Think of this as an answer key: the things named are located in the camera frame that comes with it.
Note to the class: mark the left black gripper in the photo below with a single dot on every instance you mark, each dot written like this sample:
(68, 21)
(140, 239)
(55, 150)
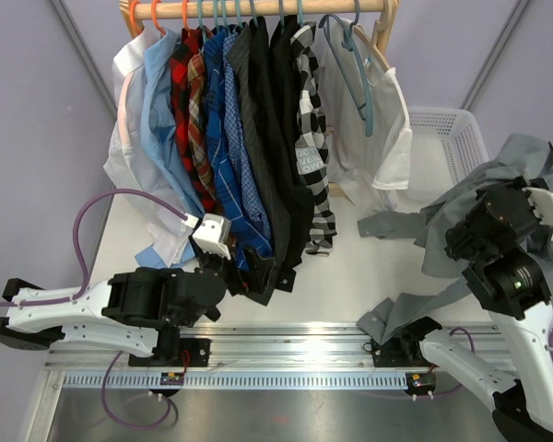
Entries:
(258, 270)

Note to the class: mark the grey-blue plastic hanger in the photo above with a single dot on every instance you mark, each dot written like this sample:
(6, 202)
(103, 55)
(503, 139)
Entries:
(350, 65)

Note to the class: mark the grey button shirt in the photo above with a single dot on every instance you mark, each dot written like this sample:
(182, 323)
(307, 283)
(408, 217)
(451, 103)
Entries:
(520, 154)

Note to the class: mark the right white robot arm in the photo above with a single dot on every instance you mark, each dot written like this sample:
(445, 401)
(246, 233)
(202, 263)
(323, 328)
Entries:
(510, 285)

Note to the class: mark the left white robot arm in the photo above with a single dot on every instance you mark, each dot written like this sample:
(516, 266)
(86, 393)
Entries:
(140, 313)

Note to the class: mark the blue striped shirt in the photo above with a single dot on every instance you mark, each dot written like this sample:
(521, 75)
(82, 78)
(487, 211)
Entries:
(227, 188)

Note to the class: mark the blue checked shirt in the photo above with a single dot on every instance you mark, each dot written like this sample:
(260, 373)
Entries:
(252, 205)

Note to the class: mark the black white checked shirt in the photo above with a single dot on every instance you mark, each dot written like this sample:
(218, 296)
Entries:
(312, 154)

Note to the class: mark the white dress shirt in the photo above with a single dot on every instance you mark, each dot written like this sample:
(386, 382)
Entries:
(128, 165)

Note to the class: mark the light blue shirt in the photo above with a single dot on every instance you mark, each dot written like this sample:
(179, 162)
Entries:
(157, 137)

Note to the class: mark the white t-shirt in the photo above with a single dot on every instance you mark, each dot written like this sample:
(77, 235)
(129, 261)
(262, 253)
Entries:
(371, 171)

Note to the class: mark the dark grey pinstripe shirt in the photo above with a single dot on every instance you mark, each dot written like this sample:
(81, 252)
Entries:
(239, 59)

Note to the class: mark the red black plaid shirt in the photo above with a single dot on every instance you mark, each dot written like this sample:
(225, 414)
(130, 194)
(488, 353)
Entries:
(180, 96)

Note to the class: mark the white plastic basket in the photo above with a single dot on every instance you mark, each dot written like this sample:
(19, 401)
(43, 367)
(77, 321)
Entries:
(446, 146)

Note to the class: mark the wooden rack right leg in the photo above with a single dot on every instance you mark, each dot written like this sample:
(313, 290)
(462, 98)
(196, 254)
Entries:
(378, 42)

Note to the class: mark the wooden rack leg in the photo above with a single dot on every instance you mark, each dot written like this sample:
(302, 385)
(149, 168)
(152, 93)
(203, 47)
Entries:
(134, 25)
(378, 42)

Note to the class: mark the wooden rack left leg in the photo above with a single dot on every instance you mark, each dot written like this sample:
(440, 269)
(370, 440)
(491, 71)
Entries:
(134, 25)

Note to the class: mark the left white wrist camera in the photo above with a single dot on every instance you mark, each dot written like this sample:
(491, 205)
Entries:
(210, 234)

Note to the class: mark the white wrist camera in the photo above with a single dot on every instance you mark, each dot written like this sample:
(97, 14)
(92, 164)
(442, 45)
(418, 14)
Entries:
(210, 234)
(538, 196)

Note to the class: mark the aluminium mounting rail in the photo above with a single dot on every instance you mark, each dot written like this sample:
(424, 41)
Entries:
(290, 347)

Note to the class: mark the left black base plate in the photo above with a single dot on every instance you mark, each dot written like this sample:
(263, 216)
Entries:
(191, 352)

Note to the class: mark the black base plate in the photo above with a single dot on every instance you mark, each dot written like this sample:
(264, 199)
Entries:
(394, 353)
(191, 352)

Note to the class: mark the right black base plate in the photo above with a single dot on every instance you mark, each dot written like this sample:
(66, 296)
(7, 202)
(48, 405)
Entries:
(394, 353)

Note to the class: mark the slotted cable duct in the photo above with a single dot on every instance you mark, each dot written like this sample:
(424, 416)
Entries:
(239, 380)

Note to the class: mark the wooden clothes rail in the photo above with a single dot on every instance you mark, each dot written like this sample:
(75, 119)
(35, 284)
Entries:
(172, 10)

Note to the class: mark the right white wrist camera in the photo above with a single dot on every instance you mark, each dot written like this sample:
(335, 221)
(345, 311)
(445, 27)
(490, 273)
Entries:
(538, 196)

